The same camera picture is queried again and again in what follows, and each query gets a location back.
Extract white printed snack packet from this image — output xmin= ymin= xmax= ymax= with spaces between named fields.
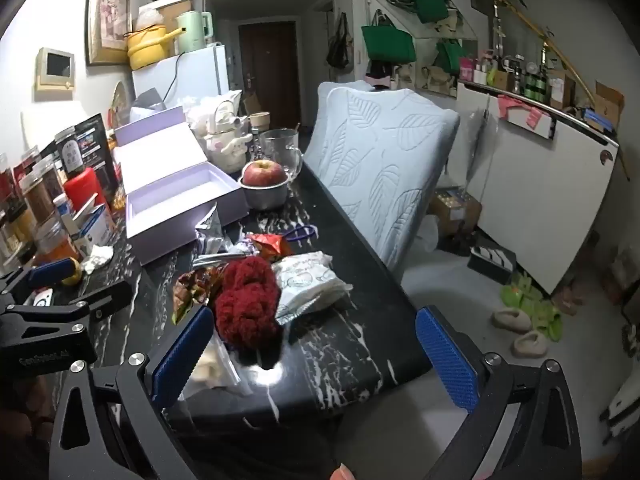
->
xmin=272 ymin=251 xmax=353 ymax=326

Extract dark wooden door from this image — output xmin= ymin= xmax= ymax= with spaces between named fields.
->
xmin=238 ymin=20 xmax=301 ymax=116

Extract orange red snack packet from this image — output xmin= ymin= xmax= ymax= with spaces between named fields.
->
xmin=245 ymin=232 xmax=296 ymax=263

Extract white plastic bag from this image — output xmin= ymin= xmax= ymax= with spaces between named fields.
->
xmin=135 ymin=2 xmax=166 ymax=31

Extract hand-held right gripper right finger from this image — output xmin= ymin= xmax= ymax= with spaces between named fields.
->
xmin=415 ymin=306 xmax=583 ymax=480

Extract cluster of clear food jars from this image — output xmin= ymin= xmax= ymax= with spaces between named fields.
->
xmin=0 ymin=147 xmax=76 ymax=266

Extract black printed pouch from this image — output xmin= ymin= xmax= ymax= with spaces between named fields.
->
xmin=52 ymin=112 xmax=121 ymax=186

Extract white kettle-shaped water bottle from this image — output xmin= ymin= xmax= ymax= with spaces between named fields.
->
xmin=202 ymin=100 xmax=253 ymax=173

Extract beige slipper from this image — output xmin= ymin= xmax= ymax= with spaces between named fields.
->
xmin=512 ymin=331 xmax=550 ymax=358
xmin=491 ymin=307 xmax=532 ymax=333

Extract green slipper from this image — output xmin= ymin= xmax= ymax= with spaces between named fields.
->
xmin=501 ymin=272 xmax=543 ymax=308
xmin=530 ymin=300 xmax=566 ymax=343

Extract silver purple snack packet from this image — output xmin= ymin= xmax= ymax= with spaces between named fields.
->
xmin=192 ymin=202 xmax=251 ymax=268

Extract grey paper bag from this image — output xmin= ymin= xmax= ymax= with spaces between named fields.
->
xmin=131 ymin=87 xmax=168 ymax=113

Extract cardboard box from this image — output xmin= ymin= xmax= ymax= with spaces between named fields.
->
xmin=137 ymin=0 xmax=193 ymax=31
xmin=431 ymin=187 xmax=483 ymax=238
xmin=585 ymin=81 xmax=626 ymax=133

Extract green electric kettle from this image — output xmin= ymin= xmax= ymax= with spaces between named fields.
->
xmin=175 ymin=10 xmax=215 ymax=53

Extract framed picture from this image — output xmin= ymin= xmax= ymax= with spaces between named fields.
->
xmin=85 ymin=0 xmax=133 ymax=67

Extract lavender gift box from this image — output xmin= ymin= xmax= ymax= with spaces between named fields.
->
xmin=114 ymin=105 xmax=250 ymax=266

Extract red container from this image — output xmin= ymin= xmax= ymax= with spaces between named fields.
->
xmin=62 ymin=166 xmax=113 ymax=216

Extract metal bowl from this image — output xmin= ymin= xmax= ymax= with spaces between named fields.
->
xmin=239 ymin=177 xmax=291 ymax=212

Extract wall intercom panel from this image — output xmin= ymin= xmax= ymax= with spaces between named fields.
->
xmin=35 ymin=47 xmax=76 ymax=92

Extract crumpled white tissue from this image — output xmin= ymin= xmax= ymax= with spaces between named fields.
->
xmin=81 ymin=245 xmax=116 ymax=275

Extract black power cable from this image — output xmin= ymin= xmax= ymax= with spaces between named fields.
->
xmin=162 ymin=52 xmax=183 ymax=111

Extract row of bottles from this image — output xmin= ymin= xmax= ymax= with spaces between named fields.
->
xmin=459 ymin=50 xmax=576 ymax=103

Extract round woven straw mat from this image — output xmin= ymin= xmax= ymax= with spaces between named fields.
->
xmin=110 ymin=80 xmax=136 ymax=116

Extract glass measuring cup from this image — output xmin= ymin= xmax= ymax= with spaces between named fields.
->
xmin=259 ymin=128 xmax=304 ymax=181

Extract white refrigerator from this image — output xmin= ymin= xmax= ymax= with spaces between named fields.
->
xmin=131 ymin=42 xmax=231 ymax=111

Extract blue white carton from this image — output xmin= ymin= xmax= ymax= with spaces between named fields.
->
xmin=70 ymin=192 xmax=116 ymax=256

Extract yellow bamboo pole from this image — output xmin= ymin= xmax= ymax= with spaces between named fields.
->
xmin=477 ymin=0 xmax=598 ymax=103

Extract yellow pot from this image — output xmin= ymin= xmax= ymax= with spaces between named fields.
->
xmin=125 ymin=25 xmax=183 ymax=71

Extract white cabinet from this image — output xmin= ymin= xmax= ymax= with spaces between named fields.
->
xmin=457 ymin=80 xmax=621 ymax=296

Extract clear plastic food bag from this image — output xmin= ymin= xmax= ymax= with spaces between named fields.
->
xmin=182 ymin=89 xmax=243 ymax=131

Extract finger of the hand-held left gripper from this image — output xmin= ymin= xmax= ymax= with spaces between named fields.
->
xmin=0 ymin=258 xmax=78 ymax=311
xmin=0 ymin=280 xmax=135 ymax=336

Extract brown gold snack packet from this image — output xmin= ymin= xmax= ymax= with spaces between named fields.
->
xmin=172 ymin=266 xmax=226 ymax=326

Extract dark hanging bag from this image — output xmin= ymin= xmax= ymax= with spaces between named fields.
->
xmin=326 ymin=12 xmax=353 ymax=70

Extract clear bag of white snacks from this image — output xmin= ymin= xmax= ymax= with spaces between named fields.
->
xmin=185 ymin=332 xmax=241 ymax=396

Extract dark red fluffy yarn skein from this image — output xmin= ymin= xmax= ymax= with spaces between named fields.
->
xmin=212 ymin=256 xmax=282 ymax=346

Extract pink paper pieces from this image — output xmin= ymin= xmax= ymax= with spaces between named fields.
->
xmin=497 ymin=95 xmax=553 ymax=136

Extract black white striped box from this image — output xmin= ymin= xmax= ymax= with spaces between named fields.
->
xmin=467 ymin=246 xmax=517 ymax=275

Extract leaf-embossed cushion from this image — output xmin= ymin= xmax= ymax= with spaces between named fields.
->
xmin=303 ymin=81 xmax=461 ymax=281

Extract red apple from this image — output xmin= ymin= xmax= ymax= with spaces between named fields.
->
xmin=242 ymin=160 xmax=289 ymax=190

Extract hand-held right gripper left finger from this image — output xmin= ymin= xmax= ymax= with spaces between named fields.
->
xmin=49 ymin=305 xmax=216 ymax=480

